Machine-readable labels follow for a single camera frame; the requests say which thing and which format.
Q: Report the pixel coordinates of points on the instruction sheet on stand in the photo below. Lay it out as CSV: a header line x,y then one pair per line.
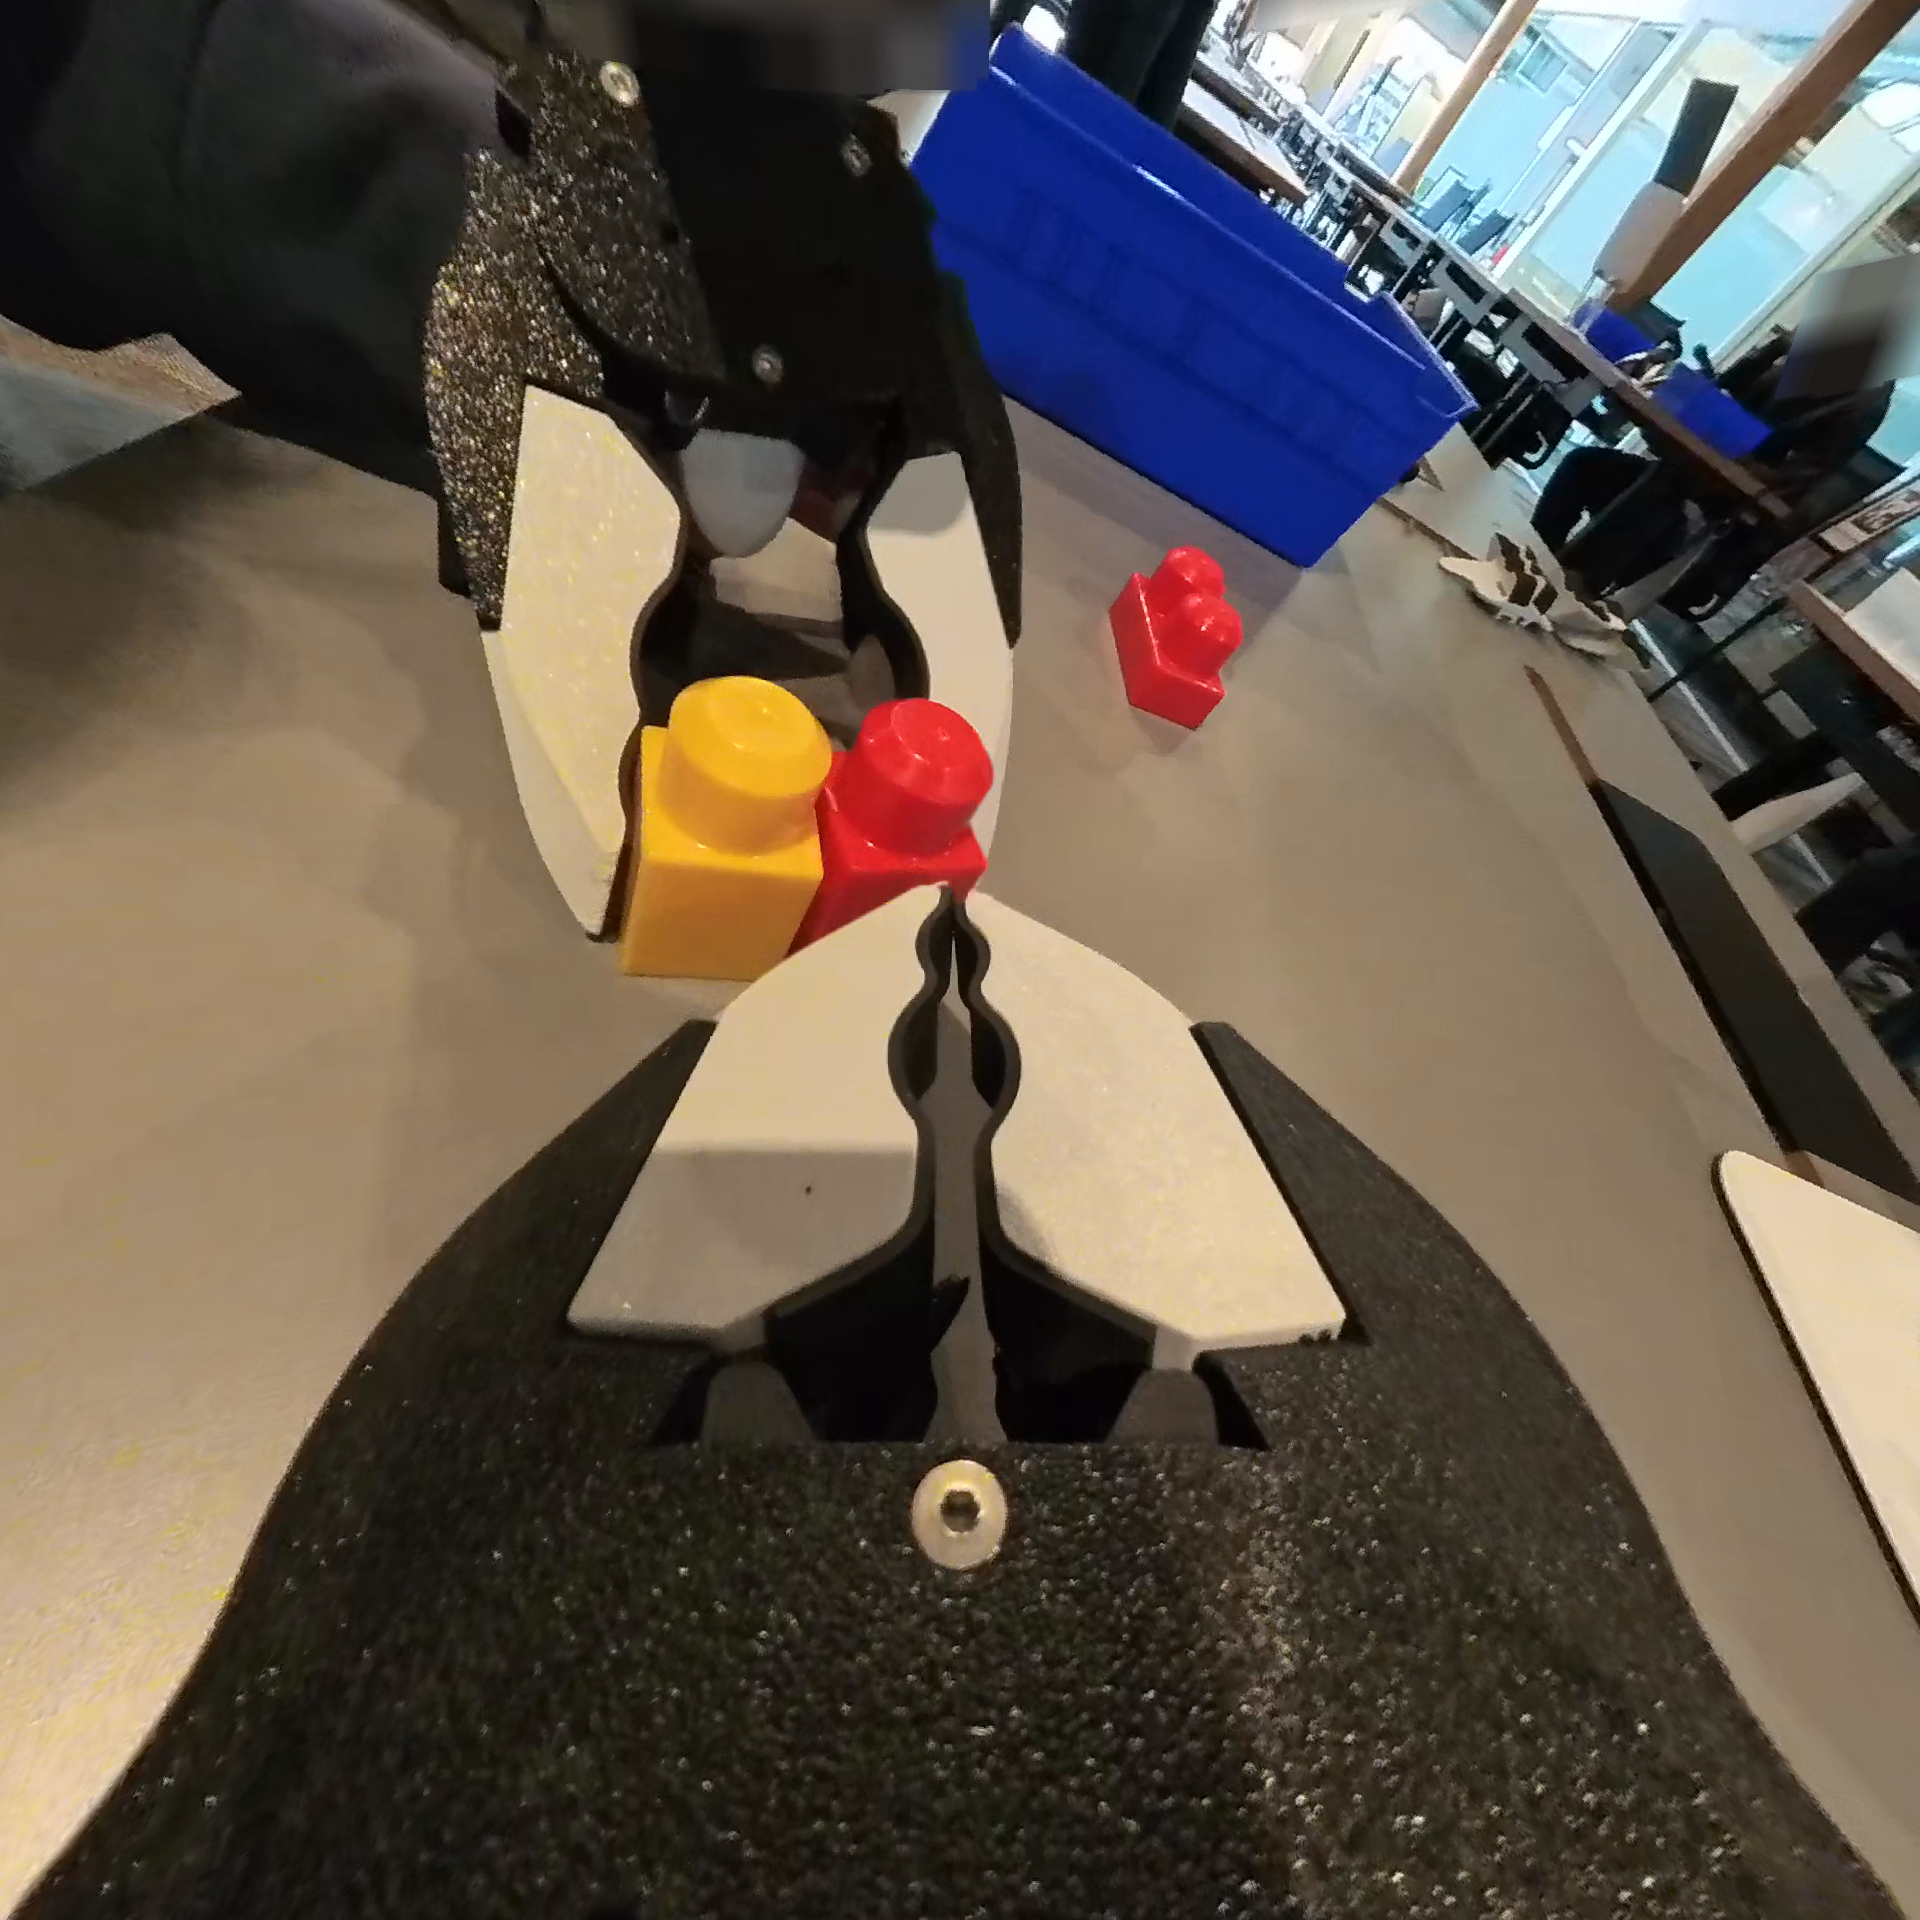
x,y
1846,1319

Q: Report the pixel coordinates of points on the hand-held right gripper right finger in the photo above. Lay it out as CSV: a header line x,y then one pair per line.
x,y
1142,1184

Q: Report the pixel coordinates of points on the red one-stud block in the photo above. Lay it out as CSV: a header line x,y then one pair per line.
x,y
902,780

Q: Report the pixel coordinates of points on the person's left forearm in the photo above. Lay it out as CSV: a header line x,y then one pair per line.
x,y
270,182

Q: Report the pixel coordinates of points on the blue plastic bin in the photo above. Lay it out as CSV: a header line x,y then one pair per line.
x,y
1201,388

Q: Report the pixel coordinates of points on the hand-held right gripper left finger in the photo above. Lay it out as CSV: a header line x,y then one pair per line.
x,y
779,1170

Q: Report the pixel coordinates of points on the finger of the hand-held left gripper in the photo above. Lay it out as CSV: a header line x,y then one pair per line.
x,y
944,585
563,600

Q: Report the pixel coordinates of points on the black mat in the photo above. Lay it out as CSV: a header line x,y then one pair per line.
x,y
1723,960

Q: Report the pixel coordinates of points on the small blue bin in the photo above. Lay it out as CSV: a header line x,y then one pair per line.
x,y
1710,406

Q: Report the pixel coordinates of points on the yellow one-stud block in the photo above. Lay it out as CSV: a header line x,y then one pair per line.
x,y
704,886

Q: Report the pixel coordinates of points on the red two-stud block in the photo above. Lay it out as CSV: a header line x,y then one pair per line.
x,y
1162,662

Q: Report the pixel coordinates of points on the pile of black white parts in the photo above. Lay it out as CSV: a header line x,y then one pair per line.
x,y
1530,592

